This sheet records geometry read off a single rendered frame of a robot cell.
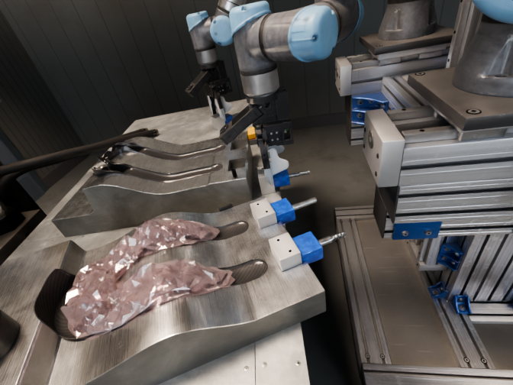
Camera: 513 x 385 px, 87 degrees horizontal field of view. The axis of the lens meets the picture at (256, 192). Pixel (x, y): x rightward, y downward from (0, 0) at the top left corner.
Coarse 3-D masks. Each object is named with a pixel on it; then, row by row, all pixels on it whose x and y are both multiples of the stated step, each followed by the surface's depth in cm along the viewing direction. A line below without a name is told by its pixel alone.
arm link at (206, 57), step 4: (196, 52) 97; (200, 52) 93; (204, 52) 92; (208, 52) 93; (212, 52) 93; (216, 52) 95; (196, 56) 95; (200, 56) 93; (204, 56) 93; (208, 56) 93; (212, 56) 94; (216, 56) 95; (200, 60) 95; (204, 60) 94; (208, 60) 94; (212, 60) 94; (216, 60) 96; (204, 64) 96
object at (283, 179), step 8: (264, 176) 66; (272, 176) 66; (280, 176) 67; (288, 176) 67; (296, 176) 69; (264, 184) 67; (280, 184) 68; (288, 184) 68; (264, 192) 69; (272, 192) 69
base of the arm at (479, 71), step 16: (480, 32) 38; (496, 32) 36; (512, 32) 34; (480, 48) 38; (496, 48) 36; (512, 48) 35; (464, 64) 40; (480, 64) 38; (496, 64) 36; (512, 64) 35; (464, 80) 40; (480, 80) 38; (496, 80) 36; (512, 80) 35; (496, 96) 37; (512, 96) 36
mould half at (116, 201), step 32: (128, 160) 70; (160, 160) 74; (192, 160) 73; (224, 160) 68; (96, 192) 62; (128, 192) 62; (160, 192) 63; (192, 192) 62; (224, 192) 62; (64, 224) 67; (96, 224) 67; (128, 224) 68
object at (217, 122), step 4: (212, 116) 108; (216, 116) 108; (228, 116) 109; (232, 116) 111; (212, 120) 109; (216, 120) 106; (220, 120) 107; (228, 120) 109; (216, 124) 108; (220, 124) 108; (224, 124) 109; (216, 128) 110; (220, 128) 109
